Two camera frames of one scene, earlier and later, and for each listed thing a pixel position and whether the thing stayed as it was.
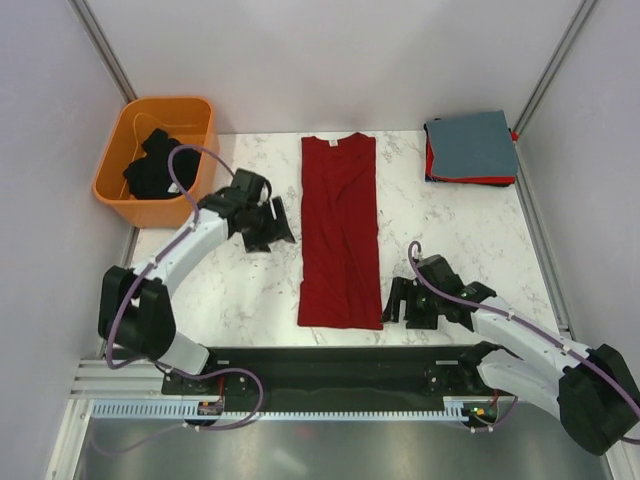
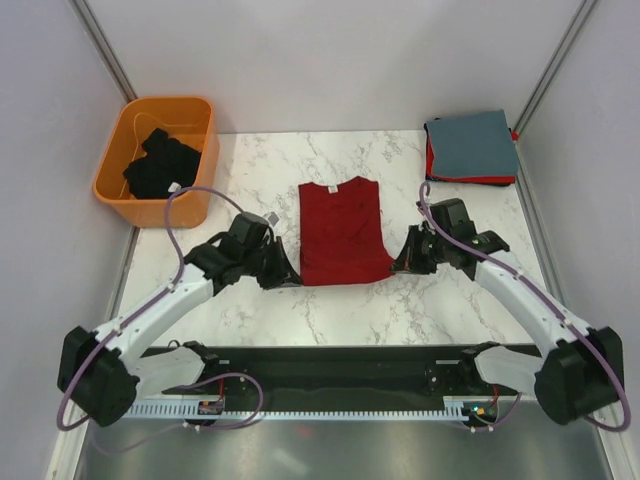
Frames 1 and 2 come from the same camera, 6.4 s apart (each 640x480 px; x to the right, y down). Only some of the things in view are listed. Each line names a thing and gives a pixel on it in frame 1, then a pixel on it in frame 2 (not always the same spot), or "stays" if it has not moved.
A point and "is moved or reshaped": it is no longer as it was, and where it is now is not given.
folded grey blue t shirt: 473,145 stays
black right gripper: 404,288 → 408,258
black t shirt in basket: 150,178 stays
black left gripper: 277,229 → 282,274
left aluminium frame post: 103,48 stays
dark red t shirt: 339,234 is moved or reshaped
